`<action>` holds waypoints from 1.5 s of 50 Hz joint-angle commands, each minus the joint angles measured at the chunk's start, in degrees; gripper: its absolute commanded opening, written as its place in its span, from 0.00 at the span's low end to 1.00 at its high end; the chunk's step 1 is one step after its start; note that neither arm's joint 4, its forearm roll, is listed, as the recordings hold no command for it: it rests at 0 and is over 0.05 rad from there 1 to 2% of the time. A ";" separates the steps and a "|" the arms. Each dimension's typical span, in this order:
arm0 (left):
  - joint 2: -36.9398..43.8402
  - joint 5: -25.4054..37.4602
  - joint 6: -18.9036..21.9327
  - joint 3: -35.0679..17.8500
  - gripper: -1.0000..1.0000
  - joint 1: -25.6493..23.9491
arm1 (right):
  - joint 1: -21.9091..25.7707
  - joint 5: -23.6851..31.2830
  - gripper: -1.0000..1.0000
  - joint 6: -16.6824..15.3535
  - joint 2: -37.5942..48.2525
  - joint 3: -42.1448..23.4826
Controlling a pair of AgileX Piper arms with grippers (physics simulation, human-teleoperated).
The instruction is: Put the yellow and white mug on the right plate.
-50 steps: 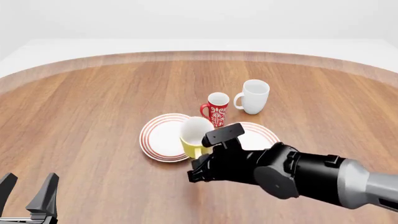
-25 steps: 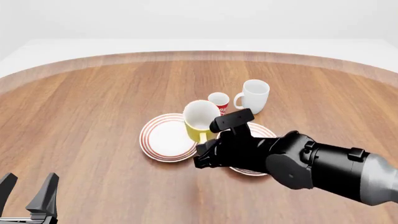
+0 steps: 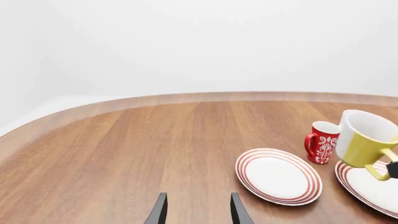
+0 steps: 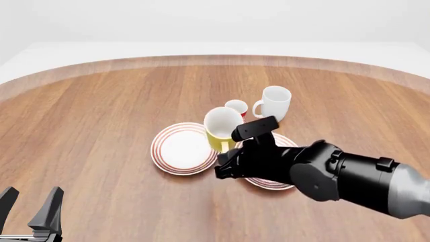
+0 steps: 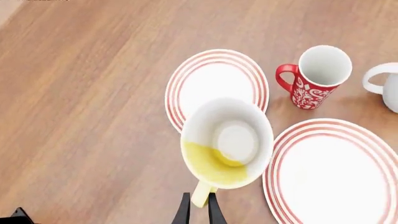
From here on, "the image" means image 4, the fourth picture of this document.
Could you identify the yellow and white mug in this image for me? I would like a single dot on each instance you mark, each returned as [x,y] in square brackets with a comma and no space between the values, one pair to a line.
[216,140]

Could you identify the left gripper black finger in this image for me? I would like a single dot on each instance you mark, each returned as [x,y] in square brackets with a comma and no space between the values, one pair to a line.
[50,216]
[7,201]

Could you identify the plate with red rings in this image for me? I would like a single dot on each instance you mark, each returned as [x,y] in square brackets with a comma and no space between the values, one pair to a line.
[268,185]
[184,151]

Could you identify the red and white mug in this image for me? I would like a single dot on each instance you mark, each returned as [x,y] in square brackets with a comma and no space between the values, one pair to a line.
[236,104]

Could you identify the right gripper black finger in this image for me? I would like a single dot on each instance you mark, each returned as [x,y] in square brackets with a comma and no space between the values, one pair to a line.
[230,155]
[224,172]

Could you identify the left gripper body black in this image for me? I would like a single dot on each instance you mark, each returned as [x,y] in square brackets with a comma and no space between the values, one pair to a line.
[30,238]

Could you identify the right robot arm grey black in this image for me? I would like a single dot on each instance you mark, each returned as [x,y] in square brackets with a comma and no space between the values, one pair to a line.
[363,176]

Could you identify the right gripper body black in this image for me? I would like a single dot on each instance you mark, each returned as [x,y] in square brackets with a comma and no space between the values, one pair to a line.
[247,164]

